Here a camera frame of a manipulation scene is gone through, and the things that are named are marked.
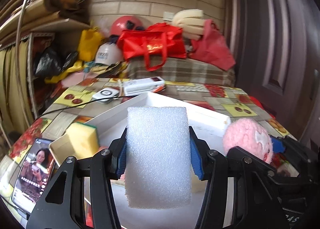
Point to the shiny red tote bag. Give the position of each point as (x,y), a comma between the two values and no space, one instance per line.
(155,44)

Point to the white power bank box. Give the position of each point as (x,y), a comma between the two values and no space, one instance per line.
(138,86)

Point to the smartphone showing video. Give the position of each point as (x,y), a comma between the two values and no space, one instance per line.
(34,175)

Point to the white foam sponge block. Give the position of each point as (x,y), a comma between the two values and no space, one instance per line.
(158,158)

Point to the white helmet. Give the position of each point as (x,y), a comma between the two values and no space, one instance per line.
(108,54)

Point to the dark red fabric bag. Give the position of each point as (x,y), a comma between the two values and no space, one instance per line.
(212,49)

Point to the red helmet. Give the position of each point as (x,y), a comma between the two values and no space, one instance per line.
(127,22)

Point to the pink plush pig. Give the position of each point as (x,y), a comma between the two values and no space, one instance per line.
(251,137)

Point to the dark wooden door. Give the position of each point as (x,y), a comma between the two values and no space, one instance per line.
(276,43)

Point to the cream foam roll stack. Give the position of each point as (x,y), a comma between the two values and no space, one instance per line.
(191,22)

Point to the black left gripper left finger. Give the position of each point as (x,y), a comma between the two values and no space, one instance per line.
(62,203)

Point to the fruit pattern tablecloth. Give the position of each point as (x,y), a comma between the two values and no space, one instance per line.
(212,97)

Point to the metal shelf rack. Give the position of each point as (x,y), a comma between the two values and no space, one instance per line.
(19,45)

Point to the yellow green scrub sponge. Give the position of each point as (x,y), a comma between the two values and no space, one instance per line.
(84,140)

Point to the white round wireless charger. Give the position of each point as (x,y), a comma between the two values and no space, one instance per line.
(105,95)

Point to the black plastic bag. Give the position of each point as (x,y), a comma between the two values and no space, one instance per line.
(49,63)

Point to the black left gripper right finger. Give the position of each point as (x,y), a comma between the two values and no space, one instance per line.
(225,188)

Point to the plaid covered bench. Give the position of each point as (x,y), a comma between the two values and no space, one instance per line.
(183,71)

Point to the yellow shopping bag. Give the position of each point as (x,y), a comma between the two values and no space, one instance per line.
(90,41)

